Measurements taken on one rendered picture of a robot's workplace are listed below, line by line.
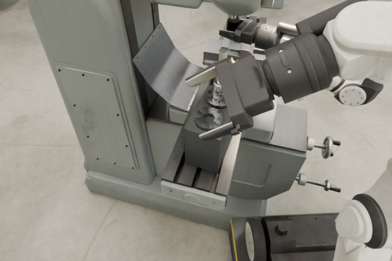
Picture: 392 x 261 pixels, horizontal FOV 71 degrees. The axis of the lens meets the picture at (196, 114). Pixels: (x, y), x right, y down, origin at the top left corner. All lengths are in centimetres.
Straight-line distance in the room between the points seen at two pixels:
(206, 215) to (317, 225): 68
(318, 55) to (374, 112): 252
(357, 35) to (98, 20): 86
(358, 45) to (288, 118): 107
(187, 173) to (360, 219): 51
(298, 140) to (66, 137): 182
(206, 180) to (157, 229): 102
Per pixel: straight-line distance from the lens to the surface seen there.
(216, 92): 86
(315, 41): 41
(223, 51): 78
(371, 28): 40
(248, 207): 175
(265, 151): 134
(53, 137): 254
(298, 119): 146
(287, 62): 40
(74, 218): 207
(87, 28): 113
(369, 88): 103
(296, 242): 131
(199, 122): 82
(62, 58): 131
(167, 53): 136
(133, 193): 186
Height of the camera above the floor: 178
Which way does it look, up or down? 47 degrees down
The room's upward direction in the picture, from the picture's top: straight up
